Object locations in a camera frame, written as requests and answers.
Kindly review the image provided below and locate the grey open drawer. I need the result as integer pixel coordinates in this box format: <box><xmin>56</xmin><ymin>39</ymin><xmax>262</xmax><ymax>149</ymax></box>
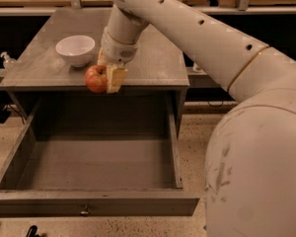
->
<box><xmin>0</xmin><ymin>97</ymin><xmax>199</xmax><ymax>217</ymax></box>

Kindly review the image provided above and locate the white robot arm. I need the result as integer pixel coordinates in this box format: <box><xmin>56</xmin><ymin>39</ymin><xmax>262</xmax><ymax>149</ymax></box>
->
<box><xmin>102</xmin><ymin>0</ymin><xmax>296</xmax><ymax>237</ymax></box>

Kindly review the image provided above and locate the clear pump sanitizer bottle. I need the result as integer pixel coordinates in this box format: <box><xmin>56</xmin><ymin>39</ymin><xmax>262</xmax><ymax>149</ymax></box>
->
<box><xmin>0</xmin><ymin>51</ymin><xmax>16</xmax><ymax>71</ymax></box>

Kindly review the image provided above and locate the white ceramic bowl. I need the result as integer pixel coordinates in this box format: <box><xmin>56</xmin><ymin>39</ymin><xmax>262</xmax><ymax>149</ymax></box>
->
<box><xmin>55</xmin><ymin>36</ymin><xmax>96</xmax><ymax>67</ymax></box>

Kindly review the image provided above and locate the grey cabinet counter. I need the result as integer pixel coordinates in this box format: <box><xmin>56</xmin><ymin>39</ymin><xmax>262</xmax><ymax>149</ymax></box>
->
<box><xmin>0</xmin><ymin>8</ymin><xmax>188</xmax><ymax>139</ymax></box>

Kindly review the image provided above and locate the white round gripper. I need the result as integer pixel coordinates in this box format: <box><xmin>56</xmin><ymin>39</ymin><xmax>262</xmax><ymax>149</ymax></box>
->
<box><xmin>97</xmin><ymin>6</ymin><xmax>149</xmax><ymax>94</ymax></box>

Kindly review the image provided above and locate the red apple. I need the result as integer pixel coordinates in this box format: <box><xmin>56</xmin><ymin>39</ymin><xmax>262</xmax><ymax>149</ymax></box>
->
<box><xmin>85</xmin><ymin>65</ymin><xmax>108</xmax><ymax>93</ymax></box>

